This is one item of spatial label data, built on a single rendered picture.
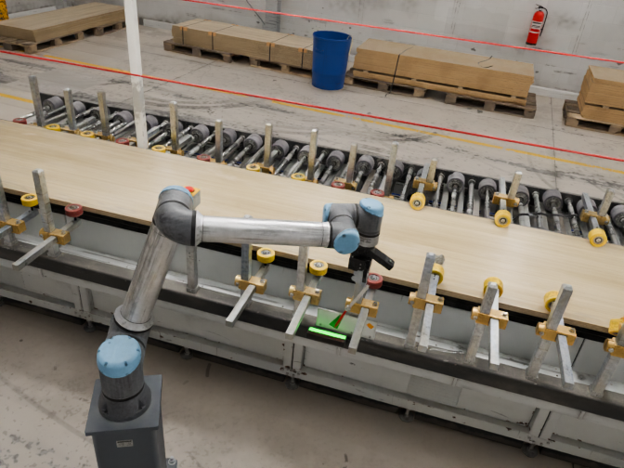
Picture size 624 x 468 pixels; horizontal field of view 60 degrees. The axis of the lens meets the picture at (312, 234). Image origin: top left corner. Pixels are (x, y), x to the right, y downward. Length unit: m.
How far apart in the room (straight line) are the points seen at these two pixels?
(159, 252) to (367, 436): 1.53
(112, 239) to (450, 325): 1.72
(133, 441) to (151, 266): 0.68
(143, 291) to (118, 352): 0.23
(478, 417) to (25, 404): 2.28
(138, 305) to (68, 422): 1.11
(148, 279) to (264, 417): 1.21
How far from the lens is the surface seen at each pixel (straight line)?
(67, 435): 3.02
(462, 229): 2.90
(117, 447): 2.29
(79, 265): 2.83
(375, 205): 1.94
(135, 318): 2.14
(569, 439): 3.07
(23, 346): 3.53
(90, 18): 10.26
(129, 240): 2.90
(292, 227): 1.77
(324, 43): 7.71
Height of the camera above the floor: 2.29
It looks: 32 degrees down
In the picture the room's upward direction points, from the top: 6 degrees clockwise
